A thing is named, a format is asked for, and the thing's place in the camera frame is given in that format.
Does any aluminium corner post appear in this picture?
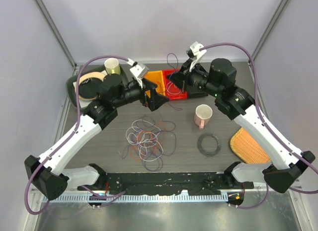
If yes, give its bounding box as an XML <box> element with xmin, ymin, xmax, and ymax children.
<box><xmin>33</xmin><ymin>0</ymin><xmax>77</xmax><ymax>69</ymax></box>
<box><xmin>252</xmin><ymin>0</ymin><xmax>291</xmax><ymax>61</ymax></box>

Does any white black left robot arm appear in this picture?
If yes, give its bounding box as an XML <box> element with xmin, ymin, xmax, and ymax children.
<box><xmin>24</xmin><ymin>74</ymin><xmax>169</xmax><ymax>201</ymax></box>

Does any aluminium corner post right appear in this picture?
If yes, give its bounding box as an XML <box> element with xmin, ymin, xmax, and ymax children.
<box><xmin>252</xmin><ymin>0</ymin><xmax>291</xmax><ymax>61</ymax></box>

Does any aluminium corner post left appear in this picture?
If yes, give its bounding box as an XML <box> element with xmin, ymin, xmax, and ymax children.
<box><xmin>33</xmin><ymin>0</ymin><xmax>77</xmax><ymax>69</ymax></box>

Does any pink white mug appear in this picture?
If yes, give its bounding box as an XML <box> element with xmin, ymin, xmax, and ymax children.
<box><xmin>194</xmin><ymin>104</ymin><xmax>213</xmax><ymax>129</ymax></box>

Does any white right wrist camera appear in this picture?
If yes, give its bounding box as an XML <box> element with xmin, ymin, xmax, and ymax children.
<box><xmin>186</xmin><ymin>41</ymin><xmax>207</xmax><ymax>72</ymax></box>

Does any beige wooden plate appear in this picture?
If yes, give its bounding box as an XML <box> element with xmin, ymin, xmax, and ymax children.
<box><xmin>79</xmin><ymin>72</ymin><xmax>106</xmax><ymax>101</ymax></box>

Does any yellow plastic bin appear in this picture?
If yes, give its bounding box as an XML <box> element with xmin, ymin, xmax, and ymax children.
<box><xmin>145</xmin><ymin>71</ymin><xmax>165</xmax><ymax>95</ymax></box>

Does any aluminium rail frame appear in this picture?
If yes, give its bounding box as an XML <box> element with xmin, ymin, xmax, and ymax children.
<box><xmin>31</xmin><ymin>170</ymin><xmax>303</xmax><ymax>203</ymax></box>

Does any white thin cable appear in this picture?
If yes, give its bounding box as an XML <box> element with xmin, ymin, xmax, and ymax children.
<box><xmin>165</xmin><ymin>80</ymin><xmax>186</xmax><ymax>95</ymax></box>

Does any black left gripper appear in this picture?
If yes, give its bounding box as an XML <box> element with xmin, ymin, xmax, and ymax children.
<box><xmin>113</xmin><ymin>77</ymin><xmax>169</xmax><ymax>111</ymax></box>

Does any tangled cable pile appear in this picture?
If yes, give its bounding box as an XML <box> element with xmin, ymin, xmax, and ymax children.
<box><xmin>119</xmin><ymin>115</ymin><xmax>178</xmax><ymax>172</ymax></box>

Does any orange thin cable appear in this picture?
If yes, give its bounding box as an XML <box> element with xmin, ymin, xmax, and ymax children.
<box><xmin>149</xmin><ymin>78</ymin><xmax>166</xmax><ymax>94</ymax></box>

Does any orange woven mat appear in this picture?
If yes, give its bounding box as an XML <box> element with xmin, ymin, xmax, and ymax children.
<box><xmin>230</xmin><ymin>128</ymin><xmax>271</xmax><ymax>164</ymax></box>

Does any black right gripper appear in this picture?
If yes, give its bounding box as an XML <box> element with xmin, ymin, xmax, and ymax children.
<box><xmin>166</xmin><ymin>59</ymin><xmax>222</xmax><ymax>98</ymax></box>

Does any dark green plastic tray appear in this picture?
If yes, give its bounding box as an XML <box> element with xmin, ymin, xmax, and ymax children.
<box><xmin>66</xmin><ymin>75</ymin><xmax>78</xmax><ymax>108</ymax></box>

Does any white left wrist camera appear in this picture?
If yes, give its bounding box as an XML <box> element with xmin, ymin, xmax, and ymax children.
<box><xmin>127</xmin><ymin>58</ymin><xmax>149</xmax><ymax>88</ymax></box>

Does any grey coiled cable ring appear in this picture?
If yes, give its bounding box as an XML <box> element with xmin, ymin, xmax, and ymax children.
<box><xmin>197</xmin><ymin>133</ymin><xmax>222</xmax><ymax>157</ymax></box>

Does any black round disc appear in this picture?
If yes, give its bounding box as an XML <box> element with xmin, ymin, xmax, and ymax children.
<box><xmin>79</xmin><ymin>78</ymin><xmax>102</xmax><ymax>100</ymax></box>

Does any cream yellow cup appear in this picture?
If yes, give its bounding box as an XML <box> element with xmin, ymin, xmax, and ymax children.
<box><xmin>104</xmin><ymin>58</ymin><xmax>121</xmax><ymax>75</ymax></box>

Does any black plastic bin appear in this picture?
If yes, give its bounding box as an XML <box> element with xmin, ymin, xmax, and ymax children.
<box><xmin>187</xmin><ymin>89</ymin><xmax>208</xmax><ymax>98</ymax></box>

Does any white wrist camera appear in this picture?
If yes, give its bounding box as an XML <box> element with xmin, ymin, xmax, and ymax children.
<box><xmin>186</xmin><ymin>41</ymin><xmax>207</xmax><ymax>72</ymax></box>
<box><xmin>127</xmin><ymin>58</ymin><xmax>149</xmax><ymax>88</ymax></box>

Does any red plastic bin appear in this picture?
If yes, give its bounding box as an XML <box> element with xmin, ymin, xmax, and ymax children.
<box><xmin>162</xmin><ymin>70</ymin><xmax>188</xmax><ymax>100</ymax></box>

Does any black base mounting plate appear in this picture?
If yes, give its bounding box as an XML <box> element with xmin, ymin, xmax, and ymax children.
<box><xmin>99</xmin><ymin>171</ymin><xmax>255</xmax><ymax>196</ymax></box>

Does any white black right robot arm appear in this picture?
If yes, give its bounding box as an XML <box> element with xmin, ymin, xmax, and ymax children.
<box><xmin>170</xmin><ymin>58</ymin><xmax>315</xmax><ymax>193</ymax></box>

